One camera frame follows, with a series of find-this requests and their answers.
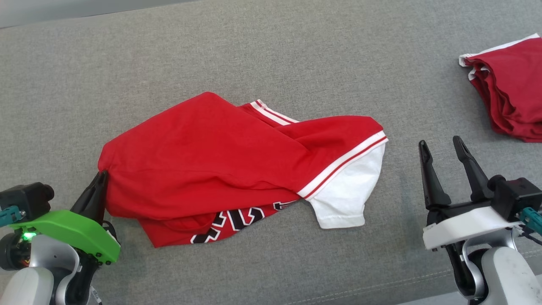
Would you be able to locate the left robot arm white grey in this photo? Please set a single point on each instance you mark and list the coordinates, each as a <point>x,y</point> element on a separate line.
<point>38,275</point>

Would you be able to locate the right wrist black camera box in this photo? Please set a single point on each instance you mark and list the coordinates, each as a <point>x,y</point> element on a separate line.
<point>514,195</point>

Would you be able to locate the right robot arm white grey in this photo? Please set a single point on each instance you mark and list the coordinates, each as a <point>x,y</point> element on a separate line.
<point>504,275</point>

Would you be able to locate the red shorts white trim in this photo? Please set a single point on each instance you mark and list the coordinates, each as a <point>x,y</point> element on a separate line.
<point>516,93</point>

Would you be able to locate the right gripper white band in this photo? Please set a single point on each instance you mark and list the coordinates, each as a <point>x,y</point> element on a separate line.
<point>465,224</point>

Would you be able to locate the red basketball jersey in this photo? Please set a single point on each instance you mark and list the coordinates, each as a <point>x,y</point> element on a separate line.
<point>203,161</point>

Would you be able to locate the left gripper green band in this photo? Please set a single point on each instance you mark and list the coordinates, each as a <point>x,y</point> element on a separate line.
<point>72,231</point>

